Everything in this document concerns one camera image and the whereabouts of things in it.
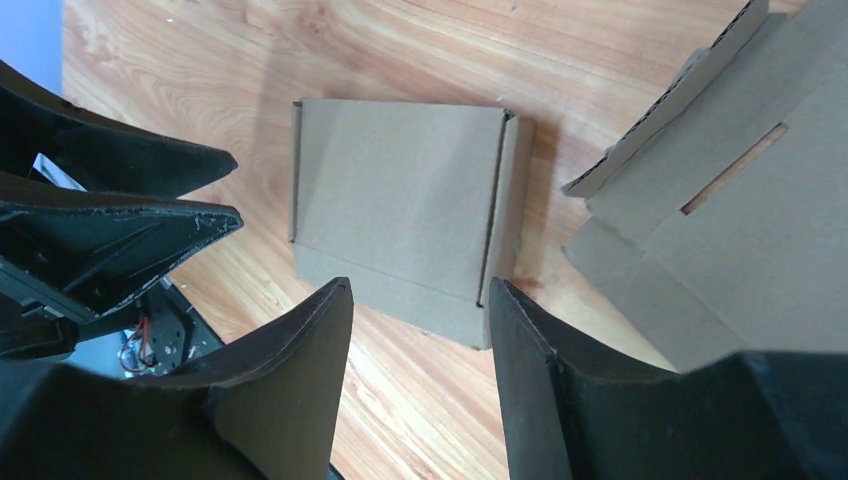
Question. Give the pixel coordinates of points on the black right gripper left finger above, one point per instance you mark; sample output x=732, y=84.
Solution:
x=262, y=407

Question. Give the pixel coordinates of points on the brown cardboard box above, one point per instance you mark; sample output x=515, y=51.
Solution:
x=419, y=205

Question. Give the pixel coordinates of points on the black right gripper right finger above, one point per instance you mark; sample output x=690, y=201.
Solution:
x=575, y=408

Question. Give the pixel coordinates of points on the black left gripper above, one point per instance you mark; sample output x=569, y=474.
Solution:
x=70, y=257

